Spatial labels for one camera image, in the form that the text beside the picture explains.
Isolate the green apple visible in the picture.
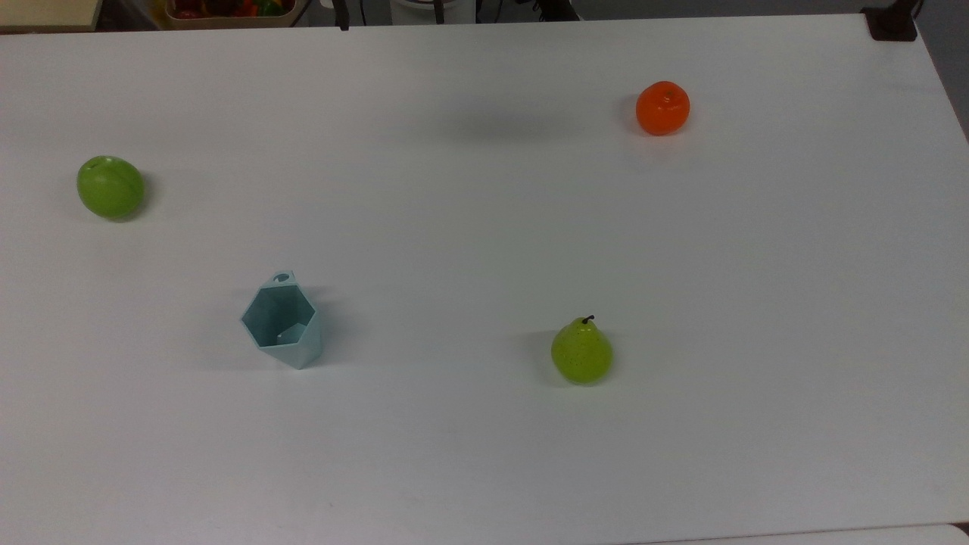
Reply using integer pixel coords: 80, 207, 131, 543
76, 155, 145, 222

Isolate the orange fruit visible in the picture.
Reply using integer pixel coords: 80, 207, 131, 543
635, 80, 691, 137

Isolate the black table clamp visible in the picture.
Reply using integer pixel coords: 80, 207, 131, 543
862, 0, 922, 42

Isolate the light blue faceted mug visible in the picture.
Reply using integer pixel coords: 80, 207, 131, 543
241, 271, 325, 371

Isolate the light wooden board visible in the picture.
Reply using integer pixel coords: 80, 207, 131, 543
0, 0, 104, 33

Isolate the beige basket of toy fruit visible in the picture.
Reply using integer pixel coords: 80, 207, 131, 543
162, 0, 308, 30

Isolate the green pear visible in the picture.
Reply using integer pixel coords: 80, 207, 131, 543
550, 315, 614, 386

